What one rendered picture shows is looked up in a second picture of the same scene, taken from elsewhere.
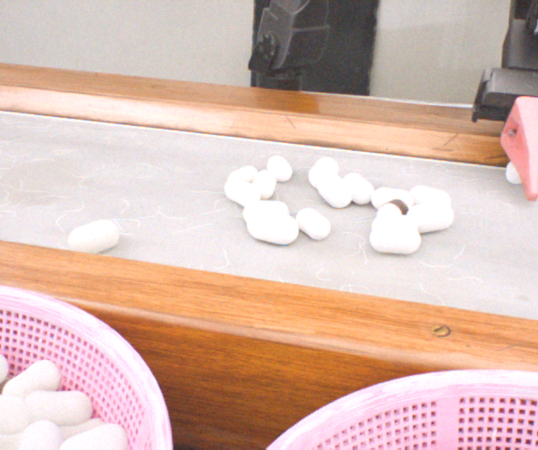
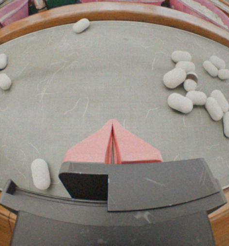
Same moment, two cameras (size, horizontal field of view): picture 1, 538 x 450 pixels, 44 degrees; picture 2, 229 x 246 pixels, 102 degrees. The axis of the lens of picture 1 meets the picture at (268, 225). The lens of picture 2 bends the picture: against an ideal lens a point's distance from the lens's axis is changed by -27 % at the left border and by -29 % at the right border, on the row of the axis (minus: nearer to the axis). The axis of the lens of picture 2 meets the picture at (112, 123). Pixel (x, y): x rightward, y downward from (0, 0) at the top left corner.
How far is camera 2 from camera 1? 58 cm
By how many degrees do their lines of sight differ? 78
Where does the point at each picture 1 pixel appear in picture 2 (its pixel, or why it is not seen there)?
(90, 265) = (224, 34)
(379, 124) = (218, 215)
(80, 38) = not seen: outside the picture
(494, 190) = not seen: hidden behind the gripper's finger
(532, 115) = (133, 143)
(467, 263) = (148, 55)
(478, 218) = (147, 103)
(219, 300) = (198, 20)
